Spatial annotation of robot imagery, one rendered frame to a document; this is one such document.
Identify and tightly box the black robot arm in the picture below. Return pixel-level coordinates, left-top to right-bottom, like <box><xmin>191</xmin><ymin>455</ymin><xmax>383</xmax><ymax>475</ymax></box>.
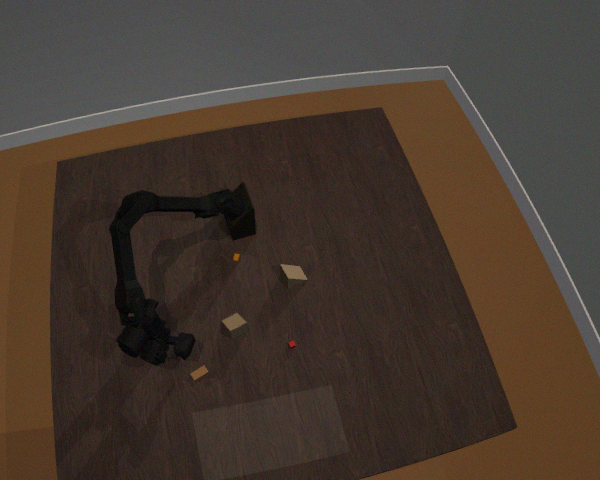
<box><xmin>110</xmin><ymin>189</ymin><xmax>245</xmax><ymax>365</ymax></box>

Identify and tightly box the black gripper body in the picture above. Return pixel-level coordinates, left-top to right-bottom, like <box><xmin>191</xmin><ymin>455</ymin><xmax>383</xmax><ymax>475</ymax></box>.
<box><xmin>148</xmin><ymin>320</ymin><xmax>196</xmax><ymax>358</ymax></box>

